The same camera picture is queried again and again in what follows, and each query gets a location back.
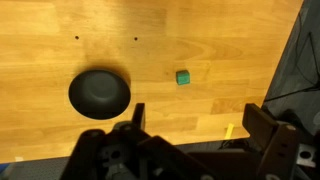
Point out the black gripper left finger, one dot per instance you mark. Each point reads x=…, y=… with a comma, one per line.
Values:
x=146, y=157

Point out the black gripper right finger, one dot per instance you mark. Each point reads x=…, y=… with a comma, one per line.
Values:
x=279, y=143

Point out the green wooden block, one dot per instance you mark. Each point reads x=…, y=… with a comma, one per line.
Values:
x=182, y=77

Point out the black bowl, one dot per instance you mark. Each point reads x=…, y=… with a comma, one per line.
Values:
x=99, y=94

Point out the yellow tape strip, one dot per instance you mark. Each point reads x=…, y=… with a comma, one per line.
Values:
x=229, y=131

